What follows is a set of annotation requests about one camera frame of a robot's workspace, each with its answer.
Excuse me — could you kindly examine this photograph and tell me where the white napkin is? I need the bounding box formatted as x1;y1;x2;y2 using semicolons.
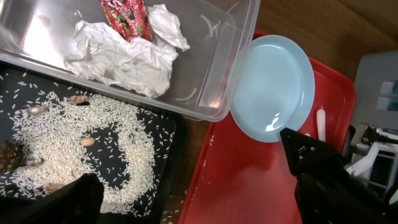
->
63;4;190;98

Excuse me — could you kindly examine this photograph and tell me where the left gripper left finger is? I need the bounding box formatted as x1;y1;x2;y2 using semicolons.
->
1;174;104;224

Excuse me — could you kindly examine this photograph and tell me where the clear plastic waste bin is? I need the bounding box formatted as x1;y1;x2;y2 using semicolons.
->
1;0;260;121

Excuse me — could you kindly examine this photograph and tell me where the food scraps and rice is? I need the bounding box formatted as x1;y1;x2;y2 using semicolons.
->
0;71;177;218

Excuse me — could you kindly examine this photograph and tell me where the light blue plate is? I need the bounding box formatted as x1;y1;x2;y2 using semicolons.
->
231;35;315;142

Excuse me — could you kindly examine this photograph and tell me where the black food waste tray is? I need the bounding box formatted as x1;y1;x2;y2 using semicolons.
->
0;60;189;224

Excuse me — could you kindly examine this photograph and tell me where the red serving tray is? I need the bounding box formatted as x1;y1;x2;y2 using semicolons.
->
179;58;356;223

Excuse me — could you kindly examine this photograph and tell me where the grey dishwasher rack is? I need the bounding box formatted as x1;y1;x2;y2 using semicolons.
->
351;50;397;129

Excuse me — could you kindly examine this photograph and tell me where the red snack wrapper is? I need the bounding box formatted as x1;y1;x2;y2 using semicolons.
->
100;0;152;42

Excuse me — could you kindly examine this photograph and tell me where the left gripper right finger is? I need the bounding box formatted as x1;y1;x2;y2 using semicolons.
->
280;128;397;224

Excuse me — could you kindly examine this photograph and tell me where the white plastic fork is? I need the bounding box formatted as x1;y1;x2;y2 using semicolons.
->
316;108;326;142

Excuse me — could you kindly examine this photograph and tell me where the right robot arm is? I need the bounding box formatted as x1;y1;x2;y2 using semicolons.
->
343;123;397;205

